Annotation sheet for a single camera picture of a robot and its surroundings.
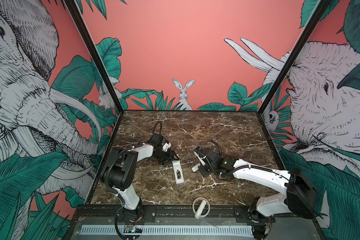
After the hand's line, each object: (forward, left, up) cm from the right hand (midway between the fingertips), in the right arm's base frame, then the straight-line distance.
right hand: (198, 165), depth 82 cm
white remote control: (-1, +12, -8) cm, 14 cm away
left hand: (+7, +13, -6) cm, 16 cm away
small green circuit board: (-29, +33, -8) cm, 45 cm away
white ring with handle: (-20, -1, -7) cm, 21 cm away
